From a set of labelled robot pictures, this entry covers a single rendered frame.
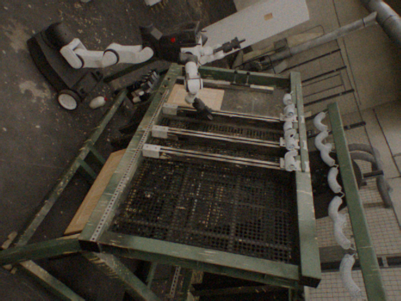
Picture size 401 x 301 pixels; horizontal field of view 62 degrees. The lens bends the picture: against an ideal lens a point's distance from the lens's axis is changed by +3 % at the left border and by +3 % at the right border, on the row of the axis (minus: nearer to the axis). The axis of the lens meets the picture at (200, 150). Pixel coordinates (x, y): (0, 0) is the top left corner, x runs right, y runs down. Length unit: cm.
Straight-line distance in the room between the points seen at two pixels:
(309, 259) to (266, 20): 530
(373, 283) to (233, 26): 535
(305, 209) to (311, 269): 38
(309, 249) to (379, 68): 1017
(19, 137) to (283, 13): 504
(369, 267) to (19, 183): 249
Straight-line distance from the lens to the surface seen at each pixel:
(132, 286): 236
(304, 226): 204
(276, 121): 279
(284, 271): 191
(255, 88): 326
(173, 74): 338
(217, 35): 684
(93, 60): 318
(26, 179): 289
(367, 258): 246
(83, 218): 266
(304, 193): 220
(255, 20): 667
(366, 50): 1156
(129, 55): 301
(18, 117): 301
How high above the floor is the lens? 231
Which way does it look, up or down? 25 degrees down
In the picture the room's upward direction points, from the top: 74 degrees clockwise
